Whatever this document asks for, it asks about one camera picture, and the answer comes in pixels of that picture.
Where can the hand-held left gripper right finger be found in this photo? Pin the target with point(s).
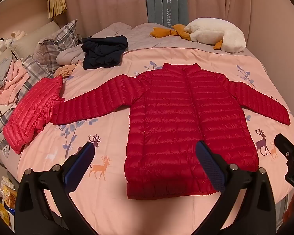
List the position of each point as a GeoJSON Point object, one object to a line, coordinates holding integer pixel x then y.
{"type": "Point", "coordinates": [207, 162]}

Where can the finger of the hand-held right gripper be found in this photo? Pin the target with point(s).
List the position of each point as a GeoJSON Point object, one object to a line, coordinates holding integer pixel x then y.
{"type": "Point", "coordinates": [283, 144]}

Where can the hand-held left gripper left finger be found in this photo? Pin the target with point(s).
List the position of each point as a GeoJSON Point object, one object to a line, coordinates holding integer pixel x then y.
{"type": "Point", "coordinates": [86, 156]}

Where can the pink clothes pile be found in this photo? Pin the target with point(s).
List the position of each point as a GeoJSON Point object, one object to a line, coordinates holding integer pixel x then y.
{"type": "Point", "coordinates": [12, 83]}

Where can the pink deer print quilt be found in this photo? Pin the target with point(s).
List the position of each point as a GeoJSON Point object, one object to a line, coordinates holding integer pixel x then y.
{"type": "Point", "coordinates": [107, 132]}

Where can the orange brown cloth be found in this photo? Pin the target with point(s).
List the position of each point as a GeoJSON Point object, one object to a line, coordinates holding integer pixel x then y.
{"type": "Point", "coordinates": [290, 211]}

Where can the pinkish red down jacket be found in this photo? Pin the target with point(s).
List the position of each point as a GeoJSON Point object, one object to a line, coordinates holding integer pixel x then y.
{"type": "Point", "coordinates": [29, 112]}

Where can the peach garment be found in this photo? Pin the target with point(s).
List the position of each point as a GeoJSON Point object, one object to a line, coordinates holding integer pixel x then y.
{"type": "Point", "coordinates": [65, 70]}

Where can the yellow snack packets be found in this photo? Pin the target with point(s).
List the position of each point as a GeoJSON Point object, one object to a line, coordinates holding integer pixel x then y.
{"type": "Point", "coordinates": [7, 198]}

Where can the plaid pillow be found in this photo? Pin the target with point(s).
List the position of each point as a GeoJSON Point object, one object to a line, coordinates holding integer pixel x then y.
{"type": "Point", "coordinates": [57, 41]}
{"type": "Point", "coordinates": [33, 71]}

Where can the grey garment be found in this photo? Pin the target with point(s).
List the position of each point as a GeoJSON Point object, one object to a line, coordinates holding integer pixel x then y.
{"type": "Point", "coordinates": [68, 56]}

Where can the navy garment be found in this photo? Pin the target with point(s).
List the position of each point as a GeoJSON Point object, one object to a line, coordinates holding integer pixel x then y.
{"type": "Point", "coordinates": [103, 51]}

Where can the grey cloth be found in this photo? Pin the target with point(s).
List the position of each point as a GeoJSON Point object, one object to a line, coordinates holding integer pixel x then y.
{"type": "Point", "coordinates": [0, 73]}

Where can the grey bed sheet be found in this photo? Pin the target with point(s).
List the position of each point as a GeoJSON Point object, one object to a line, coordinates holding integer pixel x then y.
{"type": "Point", "coordinates": [142, 38]}

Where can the beige headboard cushion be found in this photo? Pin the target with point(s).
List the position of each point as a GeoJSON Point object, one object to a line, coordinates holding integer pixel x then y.
{"type": "Point", "coordinates": [31, 36]}

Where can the white goose plush toy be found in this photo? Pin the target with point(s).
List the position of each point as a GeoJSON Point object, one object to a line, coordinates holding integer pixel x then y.
{"type": "Point", "coordinates": [210, 30]}

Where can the beige plush toy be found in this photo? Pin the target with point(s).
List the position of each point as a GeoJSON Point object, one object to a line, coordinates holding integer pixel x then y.
{"type": "Point", "coordinates": [17, 34]}

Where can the black and white plush toy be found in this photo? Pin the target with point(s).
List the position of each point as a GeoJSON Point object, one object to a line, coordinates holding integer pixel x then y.
{"type": "Point", "coordinates": [0, 45]}

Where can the pink curtain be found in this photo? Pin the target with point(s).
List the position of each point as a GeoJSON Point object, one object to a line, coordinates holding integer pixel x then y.
{"type": "Point", "coordinates": [105, 2]}
{"type": "Point", "coordinates": [215, 0]}

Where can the yellow pleated fabric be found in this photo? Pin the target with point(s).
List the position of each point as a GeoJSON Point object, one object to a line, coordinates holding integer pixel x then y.
{"type": "Point", "coordinates": [56, 2]}

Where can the blue grey printed curtain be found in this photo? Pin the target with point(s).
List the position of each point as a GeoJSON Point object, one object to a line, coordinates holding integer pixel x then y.
{"type": "Point", "coordinates": [166, 2]}

